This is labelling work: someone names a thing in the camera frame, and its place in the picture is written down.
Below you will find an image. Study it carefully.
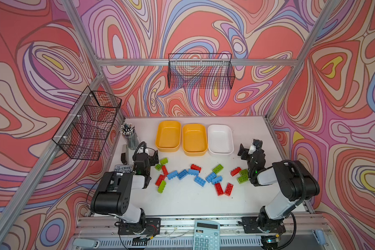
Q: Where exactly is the green lego brick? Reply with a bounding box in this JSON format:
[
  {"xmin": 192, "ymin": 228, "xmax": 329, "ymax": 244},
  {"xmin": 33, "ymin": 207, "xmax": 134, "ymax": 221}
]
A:
[
  {"xmin": 240, "ymin": 169, "xmax": 249, "ymax": 176},
  {"xmin": 159, "ymin": 157, "xmax": 168, "ymax": 166},
  {"xmin": 155, "ymin": 164, "xmax": 162, "ymax": 171},
  {"xmin": 212, "ymin": 164, "xmax": 224, "ymax": 175},
  {"xmin": 237, "ymin": 175, "xmax": 249, "ymax": 184},
  {"xmin": 157, "ymin": 180, "xmax": 167, "ymax": 193}
]

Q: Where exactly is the treehouse paperback book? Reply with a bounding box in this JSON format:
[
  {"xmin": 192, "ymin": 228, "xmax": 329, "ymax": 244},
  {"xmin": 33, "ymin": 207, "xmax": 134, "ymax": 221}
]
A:
[{"xmin": 114, "ymin": 165, "xmax": 133, "ymax": 174}]

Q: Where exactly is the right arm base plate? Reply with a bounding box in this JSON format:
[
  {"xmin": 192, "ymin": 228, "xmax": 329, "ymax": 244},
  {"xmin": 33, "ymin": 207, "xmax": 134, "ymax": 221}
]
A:
[{"xmin": 238, "ymin": 217, "xmax": 286, "ymax": 234}]

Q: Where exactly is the black wire basket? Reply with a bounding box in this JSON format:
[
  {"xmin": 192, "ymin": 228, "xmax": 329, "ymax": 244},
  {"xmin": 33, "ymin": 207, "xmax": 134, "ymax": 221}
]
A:
[
  {"xmin": 52, "ymin": 87, "xmax": 122, "ymax": 160},
  {"xmin": 167, "ymin": 52, "xmax": 235, "ymax": 90}
]

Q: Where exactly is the left yellow plastic bin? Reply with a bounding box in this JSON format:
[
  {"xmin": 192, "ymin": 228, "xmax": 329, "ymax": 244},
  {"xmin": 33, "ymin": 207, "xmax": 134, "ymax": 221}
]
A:
[{"xmin": 155, "ymin": 120, "xmax": 181, "ymax": 153}]

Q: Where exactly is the yellow plastic bin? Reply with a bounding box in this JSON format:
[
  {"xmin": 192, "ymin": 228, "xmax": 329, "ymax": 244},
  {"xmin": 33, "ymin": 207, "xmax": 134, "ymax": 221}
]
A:
[
  {"xmin": 182, "ymin": 124, "xmax": 208, "ymax": 157},
  {"xmin": 155, "ymin": 120, "xmax": 181, "ymax": 153}
]

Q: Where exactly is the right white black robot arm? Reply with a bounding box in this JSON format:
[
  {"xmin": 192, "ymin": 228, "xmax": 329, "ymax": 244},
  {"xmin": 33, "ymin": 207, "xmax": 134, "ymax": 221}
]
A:
[{"xmin": 238, "ymin": 139, "xmax": 320, "ymax": 228}]

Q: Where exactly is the left black wire basket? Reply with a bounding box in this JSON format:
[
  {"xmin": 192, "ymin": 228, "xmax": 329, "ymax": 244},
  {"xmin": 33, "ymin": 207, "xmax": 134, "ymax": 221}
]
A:
[{"xmin": 52, "ymin": 87, "xmax": 122, "ymax": 160}]

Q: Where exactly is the middle yellow plastic bin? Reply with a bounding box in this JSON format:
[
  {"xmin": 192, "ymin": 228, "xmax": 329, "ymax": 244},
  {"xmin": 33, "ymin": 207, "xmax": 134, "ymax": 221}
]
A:
[{"xmin": 182, "ymin": 124, "xmax": 208, "ymax": 157}]

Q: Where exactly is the red lego brick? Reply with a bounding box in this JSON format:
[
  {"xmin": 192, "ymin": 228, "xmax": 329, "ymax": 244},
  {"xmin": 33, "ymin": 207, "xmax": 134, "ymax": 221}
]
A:
[
  {"xmin": 190, "ymin": 164, "xmax": 202, "ymax": 173},
  {"xmin": 155, "ymin": 175, "xmax": 166, "ymax": 186},
  {"xmin": 230, "ymin": 167, "xmax": 242, "ymax": 177},
  {"xmin": 161, "ymin": 165, "xmax": 168, "ymax": 177},
  {"xmin": 224, "ymin": 183, "xmax": 234, "ymax": 196},
  {"xmin": 214, "ymin": 183, "xmax": 224, "ymax": 196}
]

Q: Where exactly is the teal desk calculator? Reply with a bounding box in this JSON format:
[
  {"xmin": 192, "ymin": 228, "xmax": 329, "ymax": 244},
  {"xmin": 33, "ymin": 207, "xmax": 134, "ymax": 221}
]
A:
[{"xmin": 193, "ymin": 220, "xmax": 220, "ymax": 250}]

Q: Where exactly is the cup of pencils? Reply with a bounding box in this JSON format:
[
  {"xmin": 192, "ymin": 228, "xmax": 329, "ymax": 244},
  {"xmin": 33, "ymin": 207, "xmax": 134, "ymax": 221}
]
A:
[{"xmin": 120, "ymin": 123, "xmax": 140, "ymax": 150}]

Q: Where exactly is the back black wire basket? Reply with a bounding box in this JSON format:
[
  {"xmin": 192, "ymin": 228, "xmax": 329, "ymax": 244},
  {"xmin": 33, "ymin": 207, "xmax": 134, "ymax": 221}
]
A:
[{"xmin": 167, "ymin": 52, "xmax": 235, "ymax": 90}]

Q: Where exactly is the white plastic bin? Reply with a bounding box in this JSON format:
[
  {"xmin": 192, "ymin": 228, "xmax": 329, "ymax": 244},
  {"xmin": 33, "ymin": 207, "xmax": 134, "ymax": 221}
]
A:
[{"xmin": 207, "ymin": 124, "xmax": 234, "ymax": 156}]

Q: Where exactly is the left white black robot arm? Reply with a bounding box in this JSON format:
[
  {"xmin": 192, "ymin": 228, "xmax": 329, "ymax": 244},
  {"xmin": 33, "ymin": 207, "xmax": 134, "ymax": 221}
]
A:
[{"xmin": 90, "ymin": 141, "xmax": 159, "ymax": 225}]

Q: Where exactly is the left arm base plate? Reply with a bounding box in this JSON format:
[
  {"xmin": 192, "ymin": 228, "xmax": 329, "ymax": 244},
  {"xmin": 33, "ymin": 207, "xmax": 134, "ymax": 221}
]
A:
[{"xmin": 115, "ymin": 217, "xmax": 161, "ymax": 236}]

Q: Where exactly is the blue lego brick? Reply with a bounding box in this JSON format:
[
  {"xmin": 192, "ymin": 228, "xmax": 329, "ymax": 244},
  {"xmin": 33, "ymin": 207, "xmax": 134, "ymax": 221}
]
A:
[
  {"xmin": 205, "ymin": 172, "xmax": 217, "ymax": 183},
  {"xmin": 211, "ymin": 176, "xmax": 223, "ymax": 185},
  {"xmin": 188, "ymin": 169, "xmax": 199, "ymax": 176},
  {"xmin": 167, "ymin": 170, "xmax": 178, "ymax": 180},
  {"xmin": 177, "ymin": 169, "xmax": 189, "ymax": 180},
  {"xmin": 194, "ymin": 176, "xmax": 206, "ymax": 187}
]

